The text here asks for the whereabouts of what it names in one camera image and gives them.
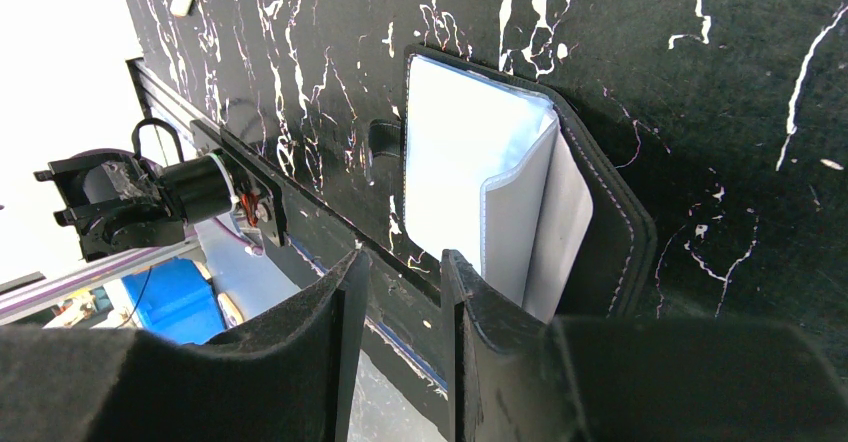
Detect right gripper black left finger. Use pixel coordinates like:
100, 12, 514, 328
1, 250, 370, 441

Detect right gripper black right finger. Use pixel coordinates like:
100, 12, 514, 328
441, 250, 847, 441

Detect black card holder wallet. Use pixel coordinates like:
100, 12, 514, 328
369, 45, 657, 322

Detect blue bin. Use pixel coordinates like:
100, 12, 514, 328
121, 258, 225, 344

